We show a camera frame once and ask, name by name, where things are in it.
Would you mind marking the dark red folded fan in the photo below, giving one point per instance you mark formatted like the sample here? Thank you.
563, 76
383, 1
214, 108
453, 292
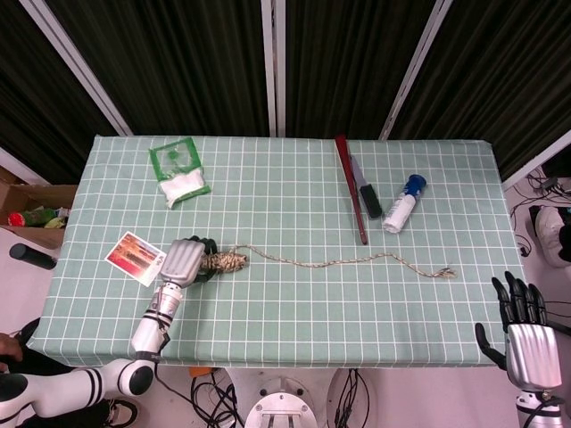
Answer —
352, 191

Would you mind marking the dark pleated curtain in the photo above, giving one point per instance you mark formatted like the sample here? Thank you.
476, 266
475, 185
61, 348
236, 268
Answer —
352, 67
40, 98
178, 67
499, 76

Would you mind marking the green checkered tablecloth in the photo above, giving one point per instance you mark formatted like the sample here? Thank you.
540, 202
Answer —
285, 312

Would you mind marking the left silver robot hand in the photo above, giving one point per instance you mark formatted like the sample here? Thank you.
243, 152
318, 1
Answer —
180, 260

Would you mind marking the green snack packet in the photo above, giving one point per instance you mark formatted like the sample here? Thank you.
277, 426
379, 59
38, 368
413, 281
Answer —
42, 217

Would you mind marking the black white shoe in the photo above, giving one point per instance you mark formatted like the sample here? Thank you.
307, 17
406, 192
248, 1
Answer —
120, 410

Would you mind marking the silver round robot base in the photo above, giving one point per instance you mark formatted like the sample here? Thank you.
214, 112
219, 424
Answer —
281, 408

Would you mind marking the green plastic bag white contents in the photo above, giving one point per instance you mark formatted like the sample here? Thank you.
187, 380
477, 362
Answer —
183, 183

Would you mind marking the brown cardboard box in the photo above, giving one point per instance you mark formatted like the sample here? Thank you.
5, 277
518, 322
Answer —
40, 194

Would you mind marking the small orange object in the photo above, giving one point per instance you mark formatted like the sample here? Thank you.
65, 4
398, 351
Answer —
198, 371

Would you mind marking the white bottle blue cap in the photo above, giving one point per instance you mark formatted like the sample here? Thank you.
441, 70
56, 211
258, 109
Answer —
399, 211

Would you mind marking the black cylinder roller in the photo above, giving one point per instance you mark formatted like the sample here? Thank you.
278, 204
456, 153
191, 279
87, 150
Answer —
31, 256

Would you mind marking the white rounded machine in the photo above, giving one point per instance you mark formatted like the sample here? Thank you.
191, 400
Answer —
548, 232

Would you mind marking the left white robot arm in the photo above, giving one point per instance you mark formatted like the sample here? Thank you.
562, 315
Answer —
147, 332

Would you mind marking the red picture card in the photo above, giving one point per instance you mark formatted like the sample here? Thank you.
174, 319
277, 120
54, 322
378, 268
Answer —
131, 256

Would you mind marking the red round can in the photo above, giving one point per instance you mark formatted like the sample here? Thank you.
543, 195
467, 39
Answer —
17, 219

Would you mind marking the white frame post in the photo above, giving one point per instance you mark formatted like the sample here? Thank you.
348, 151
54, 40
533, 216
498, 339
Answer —
535, 162
415, 71
273, 67
76, 62
18, 166

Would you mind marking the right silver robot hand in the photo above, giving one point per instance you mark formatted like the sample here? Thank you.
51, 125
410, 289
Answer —
533, 356

